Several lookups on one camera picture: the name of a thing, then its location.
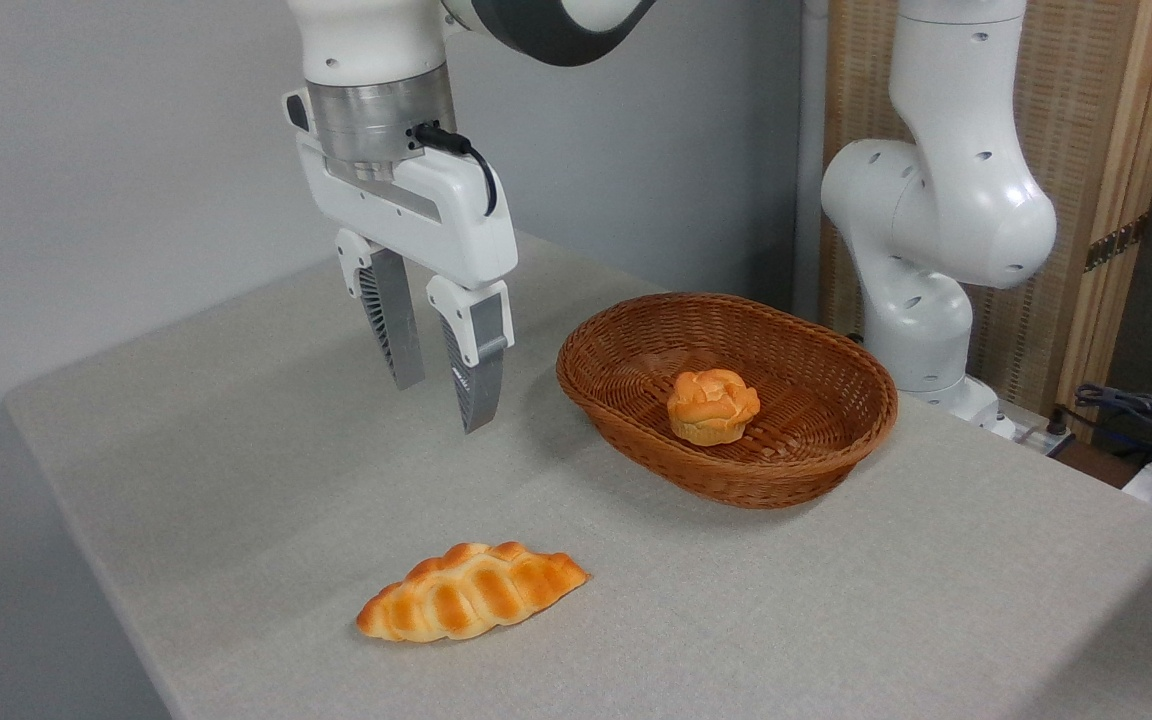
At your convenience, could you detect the long braided bread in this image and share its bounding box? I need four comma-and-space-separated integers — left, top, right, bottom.
355, 541, 590, 643

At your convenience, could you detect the metal screen hinge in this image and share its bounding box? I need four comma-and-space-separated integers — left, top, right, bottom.
1084, 214, 1150, 273

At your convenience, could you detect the wooden folding screen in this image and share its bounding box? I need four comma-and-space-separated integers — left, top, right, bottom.
820, 0, 1152, 441

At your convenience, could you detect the round flower-shaped bread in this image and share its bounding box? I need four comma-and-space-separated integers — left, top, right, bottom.
666, 368, 762, 447

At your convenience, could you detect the bundle of dark cables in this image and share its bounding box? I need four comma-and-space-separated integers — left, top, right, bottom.
1074, 384, 1152, 463

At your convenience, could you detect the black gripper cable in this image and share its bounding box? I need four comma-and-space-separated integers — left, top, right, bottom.
414, 122, 499, 218

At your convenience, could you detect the brown wicker basket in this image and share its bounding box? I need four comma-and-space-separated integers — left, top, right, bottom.
556, 292, 899, 510

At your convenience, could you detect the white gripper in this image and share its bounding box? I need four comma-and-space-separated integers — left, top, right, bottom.
283, 88, 519, 435

